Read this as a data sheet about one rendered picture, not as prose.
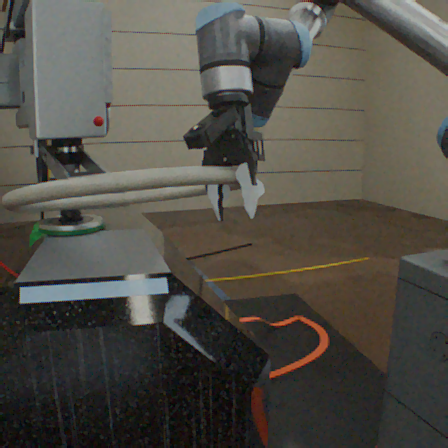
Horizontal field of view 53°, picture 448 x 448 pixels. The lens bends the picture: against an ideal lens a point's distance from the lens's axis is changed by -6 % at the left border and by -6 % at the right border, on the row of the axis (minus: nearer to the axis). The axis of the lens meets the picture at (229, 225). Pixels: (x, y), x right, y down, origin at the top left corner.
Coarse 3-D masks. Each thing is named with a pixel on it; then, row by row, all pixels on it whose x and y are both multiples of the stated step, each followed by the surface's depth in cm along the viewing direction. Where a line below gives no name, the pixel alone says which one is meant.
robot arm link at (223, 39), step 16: (208, 16) 77; (224, 16) 76; (240, 16) 78; (208, 32) 77; (224, 32) 76; (240, 32) 78; (256, 32) 79; (208, 48) 77; (224, 48) 77; (240, 48) 78; (256, 48) 80; (208, 64) 78; (224, 64) 77; (240, 64) 77
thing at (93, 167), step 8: (40, 144) 160; (32, 152) 158; (40, 152) 160; (48, 152) 145; (48, 160) 145; (56, 160) 135; (88, 160) 142; (56, 168) 132; (88, 168) 143; (96, 168) 134; (104, 168) 129; (56, 176) 133; (64, 176) 121; (72, 176) 136; (80, 176) 137; (120, 192) 114; (88, 208) 110; (96, 208) 111; (104, 208) 112
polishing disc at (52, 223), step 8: (56, 216) 157; (88, 216) 157; (96, 216) 157; (40, 224) 145; (48, 224) 144; (56, 224) 144; (64, 224) 144; (72, 224) 144; (80, 224) 144; (88, 224) 145; (96, 224) 148
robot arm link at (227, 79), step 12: (204, 72) 78; (216, 72) 77; (228, 72) 77; (240, 72) 77; (204, 84) 79; (216, 84) 77; (228, 84) 77; (240, 84) 77; (252, 84) 80; (204, 96) 80
